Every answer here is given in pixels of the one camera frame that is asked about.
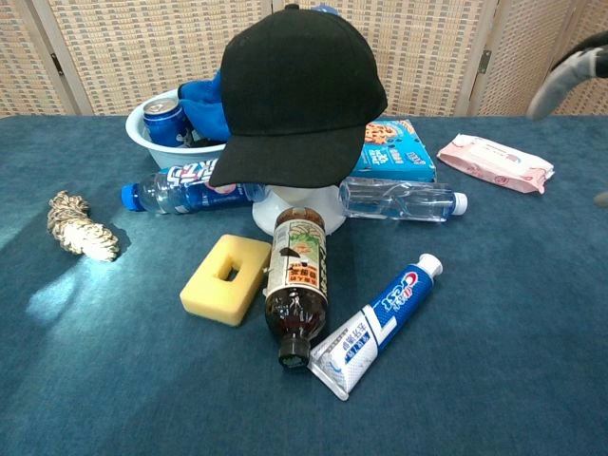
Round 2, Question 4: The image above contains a beige rope bundle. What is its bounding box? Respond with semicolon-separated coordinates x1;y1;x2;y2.
46;190;120;263

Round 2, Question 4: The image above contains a teal tablecloth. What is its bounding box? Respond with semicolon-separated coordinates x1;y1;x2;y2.
0;113;608;456

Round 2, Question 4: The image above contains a blue white toothpaste tube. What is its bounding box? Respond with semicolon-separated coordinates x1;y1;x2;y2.
307;253;445;402

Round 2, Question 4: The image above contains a blue label drink bottle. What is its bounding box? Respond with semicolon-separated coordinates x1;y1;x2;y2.
120;159;270;216

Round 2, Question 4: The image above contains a blue cloth towel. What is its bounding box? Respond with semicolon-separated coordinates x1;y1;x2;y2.
178;68;232;143

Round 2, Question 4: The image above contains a pale blue plastic basin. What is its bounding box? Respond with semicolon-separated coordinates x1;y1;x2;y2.
124;88;234;168

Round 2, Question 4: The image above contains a white foam mannequin head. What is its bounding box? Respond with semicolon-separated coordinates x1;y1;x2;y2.
250;182;347;238

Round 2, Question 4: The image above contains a blue soda can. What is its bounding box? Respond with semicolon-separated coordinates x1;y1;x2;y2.
142;98;190;147

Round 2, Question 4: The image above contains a brown tea bottle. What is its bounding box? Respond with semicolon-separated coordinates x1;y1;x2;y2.
263;207;330;371

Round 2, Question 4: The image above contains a blue cookie box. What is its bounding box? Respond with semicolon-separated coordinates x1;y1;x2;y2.
349;118;437;183

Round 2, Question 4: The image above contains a pink wet wipes pack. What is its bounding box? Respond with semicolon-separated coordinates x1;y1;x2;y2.
435;133;556;195

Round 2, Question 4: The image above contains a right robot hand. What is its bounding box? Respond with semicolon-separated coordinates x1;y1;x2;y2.
525;31;608;208

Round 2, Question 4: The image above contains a black baseball cap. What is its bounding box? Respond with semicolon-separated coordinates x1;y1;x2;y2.
207;3;390;189

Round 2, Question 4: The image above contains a clear water bottle white cap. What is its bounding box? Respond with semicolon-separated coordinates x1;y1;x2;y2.
337;176;469;223

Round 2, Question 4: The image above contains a yellow sponge with hole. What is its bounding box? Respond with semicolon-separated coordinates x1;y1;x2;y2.
179;233;273;327

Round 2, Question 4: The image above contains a woven folding screen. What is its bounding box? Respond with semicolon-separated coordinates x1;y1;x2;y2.
0;0;608;119

